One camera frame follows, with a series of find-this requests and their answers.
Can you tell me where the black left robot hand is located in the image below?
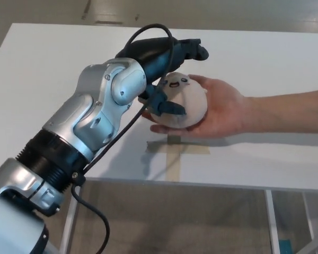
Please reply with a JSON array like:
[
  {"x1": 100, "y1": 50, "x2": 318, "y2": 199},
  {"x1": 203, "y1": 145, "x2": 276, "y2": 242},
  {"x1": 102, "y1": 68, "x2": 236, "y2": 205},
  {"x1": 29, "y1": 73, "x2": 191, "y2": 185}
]
[{"x1": 114, "y1": 38, "x2": 210, "y2": 117}]

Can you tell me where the person's bare hand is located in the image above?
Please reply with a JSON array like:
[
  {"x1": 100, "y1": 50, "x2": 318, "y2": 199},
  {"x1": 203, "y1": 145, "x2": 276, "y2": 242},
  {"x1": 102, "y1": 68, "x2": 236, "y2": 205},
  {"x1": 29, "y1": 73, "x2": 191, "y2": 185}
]
[{"x1": 142, "y1": 74, "x2": 251, "y2": 138}]

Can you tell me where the person's bare forearm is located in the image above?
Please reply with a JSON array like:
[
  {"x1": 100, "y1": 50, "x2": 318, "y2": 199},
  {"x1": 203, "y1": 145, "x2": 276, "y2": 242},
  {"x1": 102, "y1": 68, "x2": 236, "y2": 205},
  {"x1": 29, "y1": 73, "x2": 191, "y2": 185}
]
[{"x1": 246, "y1": 88, "x2": 318, "y2": 134}]

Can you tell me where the short beige tape strip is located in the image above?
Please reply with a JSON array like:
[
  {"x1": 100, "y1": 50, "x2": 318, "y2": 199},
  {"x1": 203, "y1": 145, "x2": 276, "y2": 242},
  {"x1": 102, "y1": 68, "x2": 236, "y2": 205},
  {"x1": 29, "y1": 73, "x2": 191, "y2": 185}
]
[{"x1": 146, "y1": 141, "x2": 211, "y2": 156}]

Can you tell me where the white metal table leg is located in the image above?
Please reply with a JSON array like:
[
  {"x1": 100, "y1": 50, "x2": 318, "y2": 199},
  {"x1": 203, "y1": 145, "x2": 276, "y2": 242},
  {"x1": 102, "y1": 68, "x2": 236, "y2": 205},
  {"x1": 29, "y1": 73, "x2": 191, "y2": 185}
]
[
  {"x1": 302, "y1": 190, "x2": 315, "y2": 241},
  {"x1": 58, "y1": 182, "x2": 84, "y2": 254},
  {"x1": 264, "y1": 189, "x2": 279, "y2": 254}
]

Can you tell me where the blue floor tape piece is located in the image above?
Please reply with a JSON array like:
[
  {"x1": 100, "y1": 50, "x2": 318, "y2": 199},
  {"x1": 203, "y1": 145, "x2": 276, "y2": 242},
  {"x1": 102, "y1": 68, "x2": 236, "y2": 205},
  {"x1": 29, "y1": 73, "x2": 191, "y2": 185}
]
[{"x1": 278, "y1": 231, "x2": 292, "y2": 254}]

